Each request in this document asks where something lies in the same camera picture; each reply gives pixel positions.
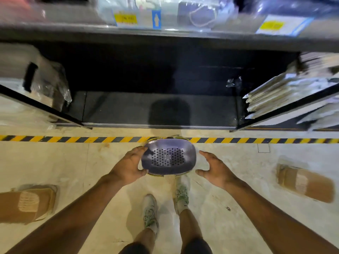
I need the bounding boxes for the person's left shoe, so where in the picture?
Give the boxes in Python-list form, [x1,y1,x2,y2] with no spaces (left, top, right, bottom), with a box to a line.
[143,194,159,232]

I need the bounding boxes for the person's right leg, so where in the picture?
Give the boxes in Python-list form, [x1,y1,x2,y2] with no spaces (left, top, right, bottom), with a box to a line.
[178,205,204,242]

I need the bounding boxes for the pile of purple wrapped packets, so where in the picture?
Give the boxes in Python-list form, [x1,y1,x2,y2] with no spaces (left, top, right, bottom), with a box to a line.
[95,0,339,32]

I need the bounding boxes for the person's dark shorts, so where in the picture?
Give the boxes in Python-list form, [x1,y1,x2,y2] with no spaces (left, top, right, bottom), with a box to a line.
[118,236,214,254]

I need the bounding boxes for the person's right hand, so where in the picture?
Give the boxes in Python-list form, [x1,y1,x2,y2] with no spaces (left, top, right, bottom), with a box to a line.
[195,150,239,191]

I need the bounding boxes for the person's left hand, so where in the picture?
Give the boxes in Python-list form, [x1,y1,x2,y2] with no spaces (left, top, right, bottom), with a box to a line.
[107,146,149,187]

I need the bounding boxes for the purple oval basket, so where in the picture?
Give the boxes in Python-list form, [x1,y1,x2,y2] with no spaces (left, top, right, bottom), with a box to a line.
[141,138,197,176]

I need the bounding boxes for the person's left forearm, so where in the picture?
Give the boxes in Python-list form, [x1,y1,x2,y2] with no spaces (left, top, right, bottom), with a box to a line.
[4,174,122,254]

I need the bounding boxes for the large clear storage box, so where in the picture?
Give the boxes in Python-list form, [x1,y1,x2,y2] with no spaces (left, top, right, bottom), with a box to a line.
[0,43,72,111]

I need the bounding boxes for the person's leg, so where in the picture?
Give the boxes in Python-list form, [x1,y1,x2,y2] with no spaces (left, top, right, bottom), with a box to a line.
[132,224,159,248]
[178,205,204,242]

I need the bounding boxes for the person's shoe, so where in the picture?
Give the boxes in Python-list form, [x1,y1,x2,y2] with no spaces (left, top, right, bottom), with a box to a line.
[143,194,159,232]
[173,175,191,209]

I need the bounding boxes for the pile of white flat packets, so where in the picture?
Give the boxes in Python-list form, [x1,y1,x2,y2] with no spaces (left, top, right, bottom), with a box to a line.
[242,51,339,131]

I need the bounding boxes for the person's left leg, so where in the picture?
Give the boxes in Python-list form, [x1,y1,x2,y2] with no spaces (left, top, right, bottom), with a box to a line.
[132,224,159,248]

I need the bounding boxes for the person's right shoe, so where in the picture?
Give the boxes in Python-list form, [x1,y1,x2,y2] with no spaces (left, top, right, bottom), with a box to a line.
[173,175,191,209]

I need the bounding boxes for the yellow black hazard tape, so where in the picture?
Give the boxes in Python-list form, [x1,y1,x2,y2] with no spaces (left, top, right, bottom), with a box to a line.
[0,134,339,145]

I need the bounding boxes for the clear plastic scrap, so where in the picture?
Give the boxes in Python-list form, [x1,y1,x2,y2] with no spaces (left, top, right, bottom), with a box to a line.
[226,76,243,88]

